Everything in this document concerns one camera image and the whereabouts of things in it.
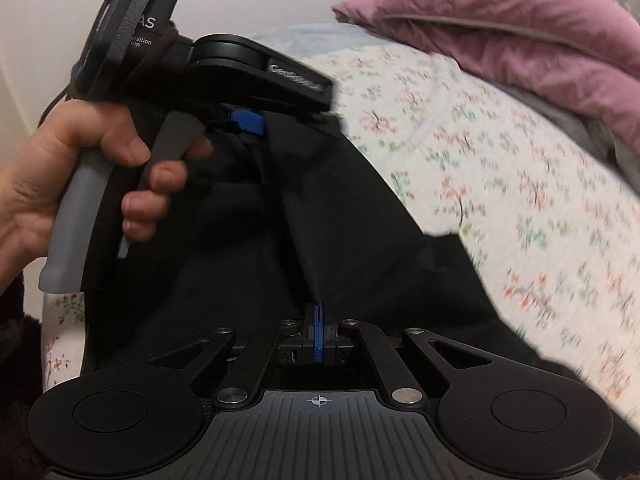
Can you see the floral bed sheet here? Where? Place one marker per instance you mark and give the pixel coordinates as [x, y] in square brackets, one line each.
[500, 185]

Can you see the black pants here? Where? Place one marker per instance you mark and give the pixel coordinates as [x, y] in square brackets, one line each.
[240, 240]

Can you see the person's dark fuzzy clothing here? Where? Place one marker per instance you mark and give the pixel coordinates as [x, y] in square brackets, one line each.
[20, 370]

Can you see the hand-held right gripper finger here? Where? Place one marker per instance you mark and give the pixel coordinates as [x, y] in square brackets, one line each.
[314, 336]
[321, 336]

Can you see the person's left hand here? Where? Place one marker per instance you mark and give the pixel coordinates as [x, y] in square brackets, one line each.
[40, 175]

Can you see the person's left forearm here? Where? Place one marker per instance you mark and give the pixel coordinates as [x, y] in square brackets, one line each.
[6, 277]

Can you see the pink duvet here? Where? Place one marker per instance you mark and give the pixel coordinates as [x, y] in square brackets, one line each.
[500, 15]

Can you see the grey blanket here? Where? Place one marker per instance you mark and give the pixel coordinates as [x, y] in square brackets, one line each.
[590, 130]

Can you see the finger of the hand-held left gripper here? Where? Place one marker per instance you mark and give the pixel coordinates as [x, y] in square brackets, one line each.
[295, 82]

